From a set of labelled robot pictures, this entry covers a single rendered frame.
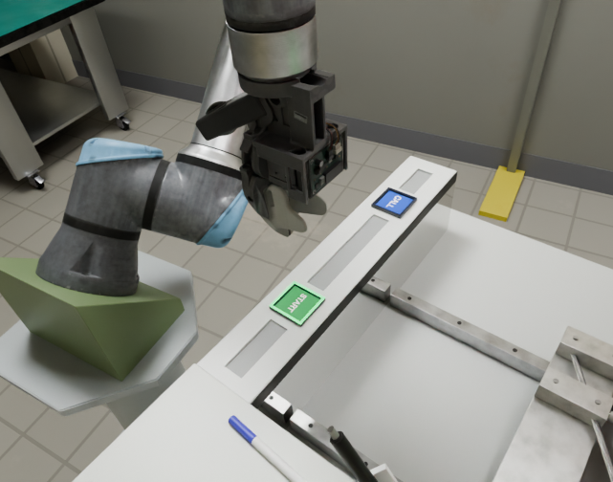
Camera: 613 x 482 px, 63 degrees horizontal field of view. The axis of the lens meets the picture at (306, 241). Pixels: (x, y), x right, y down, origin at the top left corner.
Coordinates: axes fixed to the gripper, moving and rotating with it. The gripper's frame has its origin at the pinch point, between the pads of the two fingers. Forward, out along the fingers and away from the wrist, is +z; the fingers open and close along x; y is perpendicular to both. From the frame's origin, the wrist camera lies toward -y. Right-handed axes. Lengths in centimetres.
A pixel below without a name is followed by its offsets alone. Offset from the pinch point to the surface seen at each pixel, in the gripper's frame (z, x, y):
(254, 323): 14.6, -5.8, -2.0
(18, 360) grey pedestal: 29, -27, -39
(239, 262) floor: 111, 60, -89
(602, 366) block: 20.7, 18.3, 37.1
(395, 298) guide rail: 26.1, 17.0, 7.0
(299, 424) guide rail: 25.6, -9.7, 7.7
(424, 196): 14.6, 30.4, 4.0
